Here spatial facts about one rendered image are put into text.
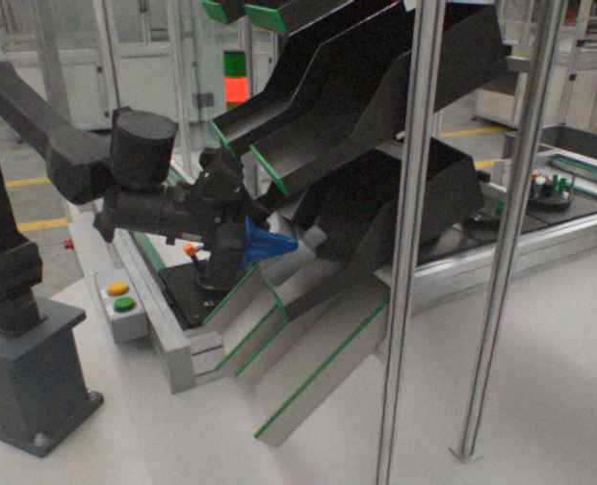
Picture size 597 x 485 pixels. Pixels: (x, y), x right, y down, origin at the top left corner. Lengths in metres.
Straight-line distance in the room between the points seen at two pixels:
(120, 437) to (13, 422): 0.17
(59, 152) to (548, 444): 0.86
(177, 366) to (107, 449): 0.18
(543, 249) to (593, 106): 4.87
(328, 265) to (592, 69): 5.59
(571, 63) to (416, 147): 5.38
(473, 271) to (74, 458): 0.92
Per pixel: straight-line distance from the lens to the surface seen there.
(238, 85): 1.22
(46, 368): 0.95
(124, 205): 0.58
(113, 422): 1.03
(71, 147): 0.64
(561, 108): 5.99
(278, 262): 0.62
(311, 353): 0.79
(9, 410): 1.01
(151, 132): 0.54
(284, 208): 0.84
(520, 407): 1.08
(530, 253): 1.47
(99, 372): 1.15
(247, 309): 0.93
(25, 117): 0.68
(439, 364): 1.13
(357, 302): 0.77
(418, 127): 0.56
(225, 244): 0.52
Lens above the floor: 1.56
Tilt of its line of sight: 27 degrees down
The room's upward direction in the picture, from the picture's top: straight up
